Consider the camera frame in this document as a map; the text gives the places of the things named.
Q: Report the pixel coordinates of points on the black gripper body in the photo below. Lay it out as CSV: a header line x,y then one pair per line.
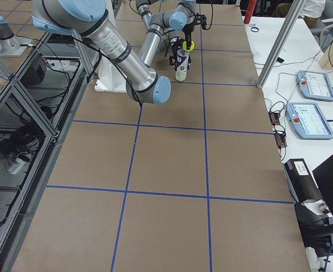
x,y
188,29
174,53

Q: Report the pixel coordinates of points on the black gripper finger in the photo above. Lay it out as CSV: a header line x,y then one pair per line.
x,y
188,36

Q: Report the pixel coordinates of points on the yellow tennis ball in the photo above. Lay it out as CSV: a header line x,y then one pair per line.
x,y
188,46

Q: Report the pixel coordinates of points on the white blue tennis ball can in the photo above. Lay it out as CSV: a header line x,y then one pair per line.
x,y
181,65

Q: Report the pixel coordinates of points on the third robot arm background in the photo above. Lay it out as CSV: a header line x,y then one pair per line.
x,y
10,46

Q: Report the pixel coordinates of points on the red cylinder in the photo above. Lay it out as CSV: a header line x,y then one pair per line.
x,y
249,11

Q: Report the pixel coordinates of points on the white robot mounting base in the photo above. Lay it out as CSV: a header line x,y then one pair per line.
x,y
109,78

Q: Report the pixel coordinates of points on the small black square puck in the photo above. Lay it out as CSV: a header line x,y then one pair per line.
x,y
280,60

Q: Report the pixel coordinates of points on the orange black adapter box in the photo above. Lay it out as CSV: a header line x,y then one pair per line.
x,y
274,117

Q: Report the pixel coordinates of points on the upper teach pendant tablet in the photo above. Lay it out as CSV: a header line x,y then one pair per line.
x,y
315,85

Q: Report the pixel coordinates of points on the teach pendant tablet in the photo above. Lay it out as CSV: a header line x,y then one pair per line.
x,y
315,85
308,121

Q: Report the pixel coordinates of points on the lower teach pendant tablet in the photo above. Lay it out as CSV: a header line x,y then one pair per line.
x,y
308,121

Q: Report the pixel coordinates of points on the black box on desk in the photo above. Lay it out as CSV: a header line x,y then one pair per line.
x,y
301,182

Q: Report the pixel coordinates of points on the aluminium frame post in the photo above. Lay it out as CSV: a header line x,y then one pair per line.
x,y
282,36

